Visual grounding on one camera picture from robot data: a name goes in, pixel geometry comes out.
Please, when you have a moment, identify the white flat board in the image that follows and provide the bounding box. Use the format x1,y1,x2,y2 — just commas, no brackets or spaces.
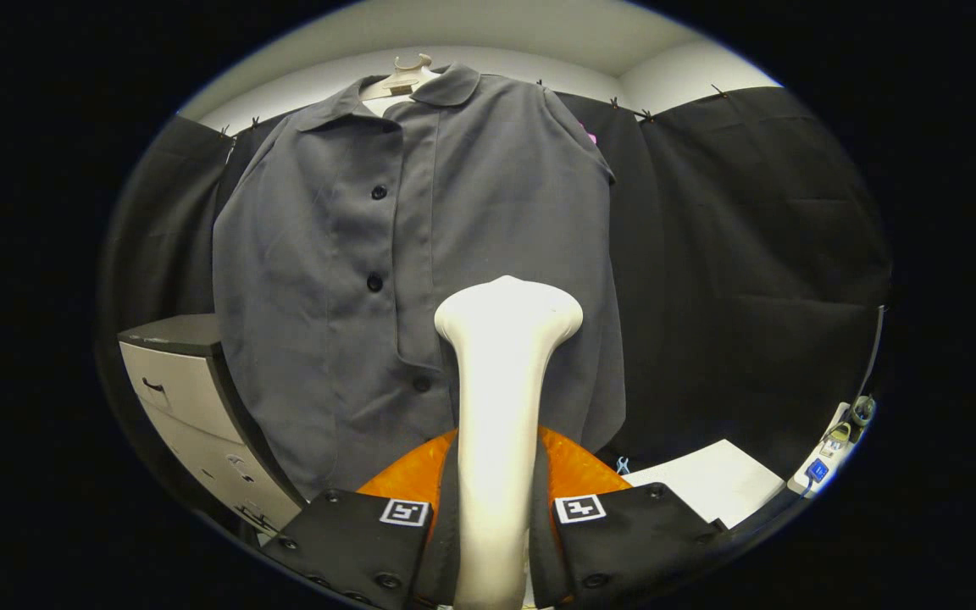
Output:
622,439,785,530

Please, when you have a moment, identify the white power strip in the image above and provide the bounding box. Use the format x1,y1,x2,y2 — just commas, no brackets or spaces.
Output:
787,396,876,498

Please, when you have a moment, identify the grey button-up shirt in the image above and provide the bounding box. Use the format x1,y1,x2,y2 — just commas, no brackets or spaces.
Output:
213,64,627,502

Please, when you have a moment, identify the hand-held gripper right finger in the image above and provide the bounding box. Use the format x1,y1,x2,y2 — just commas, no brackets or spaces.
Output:
536,428,730,609

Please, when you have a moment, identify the white mannequin torso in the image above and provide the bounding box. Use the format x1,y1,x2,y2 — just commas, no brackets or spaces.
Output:
359,53,442,118

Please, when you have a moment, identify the grey drawer cabinet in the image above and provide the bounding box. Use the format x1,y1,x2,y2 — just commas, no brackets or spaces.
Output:
118,313,307,536

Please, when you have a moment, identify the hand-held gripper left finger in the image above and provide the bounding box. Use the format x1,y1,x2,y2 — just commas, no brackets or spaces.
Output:
261,430,462,609

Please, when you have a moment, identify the dark thin cable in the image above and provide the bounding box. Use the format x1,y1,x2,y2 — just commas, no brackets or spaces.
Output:
873,305,887,399

